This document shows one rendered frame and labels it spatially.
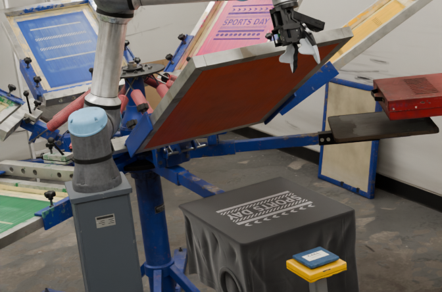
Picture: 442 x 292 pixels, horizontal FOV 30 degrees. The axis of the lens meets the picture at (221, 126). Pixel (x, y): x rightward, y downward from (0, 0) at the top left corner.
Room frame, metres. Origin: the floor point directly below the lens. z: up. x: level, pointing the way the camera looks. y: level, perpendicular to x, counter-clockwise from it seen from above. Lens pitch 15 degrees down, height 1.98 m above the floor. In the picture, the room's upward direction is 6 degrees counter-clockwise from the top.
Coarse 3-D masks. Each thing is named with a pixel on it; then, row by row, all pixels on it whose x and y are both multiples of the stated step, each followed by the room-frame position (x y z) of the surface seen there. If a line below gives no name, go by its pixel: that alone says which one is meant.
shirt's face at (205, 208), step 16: (224, 192) 2.94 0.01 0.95; (240, 192) 2.92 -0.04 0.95; (256, 192) 2.90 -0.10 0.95; (272, 192) 2.88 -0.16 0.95; (304, 192) 2.84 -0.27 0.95; (192, 208) 2.80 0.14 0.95; (208, 208) 2.78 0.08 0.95; (320, 208) 2.66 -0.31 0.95; (336, 208) 2.64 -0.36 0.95; (352, 208) 2.62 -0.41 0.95; (224, 224) 2.61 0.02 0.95; (256, 224) 2.58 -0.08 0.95; (272, 224) 2.56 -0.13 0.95; (288, 224) 2.55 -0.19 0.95; (304, 224) 2.53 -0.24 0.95; (240, 240) 2.46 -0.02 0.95
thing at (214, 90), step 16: (240, 64) 2.54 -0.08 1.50; (256, 64) 2.60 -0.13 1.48; (208, 80) 2.57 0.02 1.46; (224, 80) 2.63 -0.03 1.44; (240, 80) 2.68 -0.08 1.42; (192, 96) 2.65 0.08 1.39; (208, 96) 2.71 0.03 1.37; (224, 96) 2.78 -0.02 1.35; (176, 112) 2.75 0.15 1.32; (192, 112) 2.82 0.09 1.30; (208, 112) 2.88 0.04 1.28; (160, 128) 2.85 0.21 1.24; (176, 128) 2.92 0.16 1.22; (192, 128) 2.99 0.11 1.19; (208, 128) 3.07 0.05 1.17; (160, 144) 3.04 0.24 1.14
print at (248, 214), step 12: (288, 192) 2.86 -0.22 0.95; (240, 204) 2.79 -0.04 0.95; (252, 204) 2.78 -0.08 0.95; (264, 204) 2.76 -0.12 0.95; (276, 204) 2.75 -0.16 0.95; (288, 204) 2.73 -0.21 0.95; (300, 204) 2.72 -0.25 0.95; (312, 204) 2.71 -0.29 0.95; (228, 216) 2.68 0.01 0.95; (240, 216) 2.67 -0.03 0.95; (252, 216) 2.65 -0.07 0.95; (264, 216) 2.64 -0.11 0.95; (276, 216) 2.63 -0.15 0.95
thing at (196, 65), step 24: (240, 48) 2.52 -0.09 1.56; (264, 48) 2.55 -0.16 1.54; (336, 48) 2.74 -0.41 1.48; (192, 72) 2.45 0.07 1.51; (312, 72) 2.89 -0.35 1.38; (168, 96) 2.64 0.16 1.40; (288, 96) 3.06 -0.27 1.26; (264, 120) 3.26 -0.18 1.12; (144, 144) 2.96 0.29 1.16; (168, 144) 3.08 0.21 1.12
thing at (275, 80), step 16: (320, 48) 2.68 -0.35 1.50; (272, 64) 2.65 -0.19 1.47; (288, 64) 2.71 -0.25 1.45; (304, 64) 2.77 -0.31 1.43; (256, 80) 2.74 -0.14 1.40; (272, 80) 2.81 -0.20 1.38; (288, 80) 2.87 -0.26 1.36; (240, 96) 2.84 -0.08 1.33; (256, 96) 2.91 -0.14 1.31; (272, 96) 2.98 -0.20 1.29; (224, 112) 2.96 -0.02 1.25; (240, 112) 3.03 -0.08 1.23; (256, 112) 3.11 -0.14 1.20; (224, 128) 3.15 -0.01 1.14
